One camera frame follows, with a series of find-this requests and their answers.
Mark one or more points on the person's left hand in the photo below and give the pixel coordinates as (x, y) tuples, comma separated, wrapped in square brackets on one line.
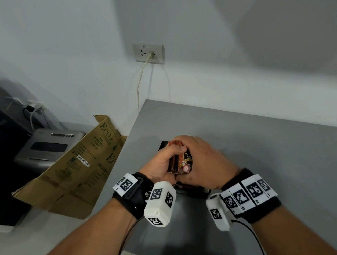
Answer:
[(157, 168)]

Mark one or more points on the person's right hand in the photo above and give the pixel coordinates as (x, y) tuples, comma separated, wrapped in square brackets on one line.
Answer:
[(211, 168)]

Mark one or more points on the black tray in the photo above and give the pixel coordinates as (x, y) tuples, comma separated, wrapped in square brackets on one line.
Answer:
[(164, 145)]

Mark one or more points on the person's left forearm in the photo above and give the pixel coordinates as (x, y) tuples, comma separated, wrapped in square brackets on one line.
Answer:
[(93, 235)]

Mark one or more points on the person's right forearm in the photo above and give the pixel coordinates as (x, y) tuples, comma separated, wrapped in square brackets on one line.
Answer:
[(295, 244)]

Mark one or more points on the black wristband with marker tags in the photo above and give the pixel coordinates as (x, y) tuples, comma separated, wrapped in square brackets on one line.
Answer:
[(134, 195), (252, 199)]

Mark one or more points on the brown cardboard box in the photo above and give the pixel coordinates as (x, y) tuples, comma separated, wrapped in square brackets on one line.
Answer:
[(68, 179)]

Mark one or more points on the grey appliance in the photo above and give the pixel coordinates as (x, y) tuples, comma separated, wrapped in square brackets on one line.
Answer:
[(44, 148)]

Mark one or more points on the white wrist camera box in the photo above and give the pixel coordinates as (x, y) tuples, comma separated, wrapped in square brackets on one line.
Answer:
[(159, 208), (218, 214)]

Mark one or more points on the white wall socket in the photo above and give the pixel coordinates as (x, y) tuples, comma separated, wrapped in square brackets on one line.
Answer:
[(141, 52)]

